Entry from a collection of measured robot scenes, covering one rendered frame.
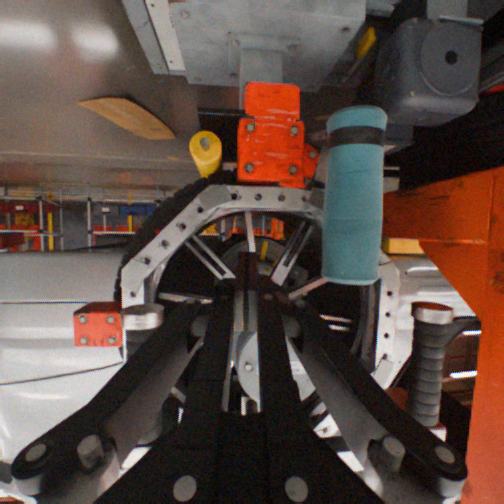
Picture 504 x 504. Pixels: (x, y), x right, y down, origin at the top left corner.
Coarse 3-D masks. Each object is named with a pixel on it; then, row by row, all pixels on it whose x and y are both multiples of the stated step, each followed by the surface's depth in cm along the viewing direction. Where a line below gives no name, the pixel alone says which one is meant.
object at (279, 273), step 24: (216, 216) 57; (288, 216) 66; (312, 216) 59; (192, 240) 60; (312, 240) 78; (168, 264) 60; (288, 264) 62; (168, 288) 72; (312, 288) 63; (336, 288) 76; (360, 288) 62; (168, 312) 71; (336, 312) 75; (360, 312) 62; (360, 336) 63; (192, 360) 71; (240, 384) 72; (240, 408) 62
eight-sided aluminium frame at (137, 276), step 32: (224, 192) 48; (256, 192) 49; (288, 192) 50; (320, 192) 50; (192, 224) 49; (160, 256) 48; (384, 256) 53; (128, 288) 48; (384, 288) 53; (384, 320) 54; (384, 352) 54; (384, 384) 55; (320, 416) 56
